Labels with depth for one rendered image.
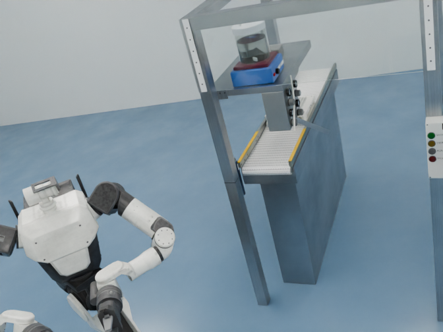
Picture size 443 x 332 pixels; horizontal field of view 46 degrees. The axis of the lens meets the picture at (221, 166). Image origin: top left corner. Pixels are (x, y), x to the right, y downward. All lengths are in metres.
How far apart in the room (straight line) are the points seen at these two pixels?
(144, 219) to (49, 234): 0.35
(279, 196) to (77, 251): 1.23
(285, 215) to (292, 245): 0.21
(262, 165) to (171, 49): 3.73
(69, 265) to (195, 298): 1.40
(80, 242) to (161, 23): 4.40
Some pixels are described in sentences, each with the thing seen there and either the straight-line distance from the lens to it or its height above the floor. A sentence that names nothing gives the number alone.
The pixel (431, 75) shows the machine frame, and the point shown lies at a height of 1.33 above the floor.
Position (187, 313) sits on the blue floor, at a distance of 3.25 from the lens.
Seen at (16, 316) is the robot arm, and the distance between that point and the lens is 1.95.
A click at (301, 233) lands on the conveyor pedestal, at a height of 0.38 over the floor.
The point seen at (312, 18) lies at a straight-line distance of 2.16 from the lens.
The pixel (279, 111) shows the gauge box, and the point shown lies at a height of 1.20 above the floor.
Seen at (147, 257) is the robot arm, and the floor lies 1.04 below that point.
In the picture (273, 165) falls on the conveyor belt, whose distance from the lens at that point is 2.62.
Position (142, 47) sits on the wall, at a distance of 6.32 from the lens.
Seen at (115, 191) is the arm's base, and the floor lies 1.26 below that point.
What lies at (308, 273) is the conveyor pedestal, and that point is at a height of 0.09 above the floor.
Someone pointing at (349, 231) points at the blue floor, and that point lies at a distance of 3.56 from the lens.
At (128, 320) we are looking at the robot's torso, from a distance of 2.22.
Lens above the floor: 2.16
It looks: 28 degrees down
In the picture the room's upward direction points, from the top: 15 degrees counter-clockwise
